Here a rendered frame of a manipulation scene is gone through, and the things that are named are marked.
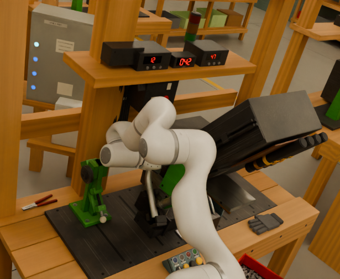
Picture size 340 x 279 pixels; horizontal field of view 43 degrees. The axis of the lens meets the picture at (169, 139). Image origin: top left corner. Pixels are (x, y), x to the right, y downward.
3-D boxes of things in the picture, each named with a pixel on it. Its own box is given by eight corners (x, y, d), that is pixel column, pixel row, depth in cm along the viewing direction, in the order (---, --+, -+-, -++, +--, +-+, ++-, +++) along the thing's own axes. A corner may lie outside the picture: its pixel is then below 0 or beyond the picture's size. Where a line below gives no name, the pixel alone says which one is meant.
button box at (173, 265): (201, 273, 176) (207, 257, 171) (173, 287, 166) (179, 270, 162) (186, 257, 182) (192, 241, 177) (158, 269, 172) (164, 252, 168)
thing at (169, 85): (172, 110, 188) (180, 79, 180) (141, 115, 177) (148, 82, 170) (156, 97, 195) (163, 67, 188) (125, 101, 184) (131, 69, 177)
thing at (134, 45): (141, 64, 168) (145, 47, 164) (109, 66, 158) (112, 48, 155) (131, 57, 172) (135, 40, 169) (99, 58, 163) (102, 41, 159)
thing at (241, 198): (254, 204, 184) (256, 199, 183) (228, 215, 174) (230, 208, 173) (195, 155, 208) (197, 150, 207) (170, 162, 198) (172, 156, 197)
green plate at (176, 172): (187, 201, 184) (209, 160, 177) (174, 202, 178) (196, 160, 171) (171, 186, 191) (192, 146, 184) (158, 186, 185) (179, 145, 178)
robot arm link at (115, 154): (122, 149, 170) (127, 170, 167) (95, 147, 161) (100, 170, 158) (135, 140, 165) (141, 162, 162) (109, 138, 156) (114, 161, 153)
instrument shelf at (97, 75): (254, 73, 209) (257, 66, 207) (93, 88, 153) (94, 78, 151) (220, 53, 224) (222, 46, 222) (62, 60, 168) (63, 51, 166)
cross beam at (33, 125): (233, 106, 250) (238, 92, 245) (11, 141, 169) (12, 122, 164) (227, 101, 253) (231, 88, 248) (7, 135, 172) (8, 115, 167)
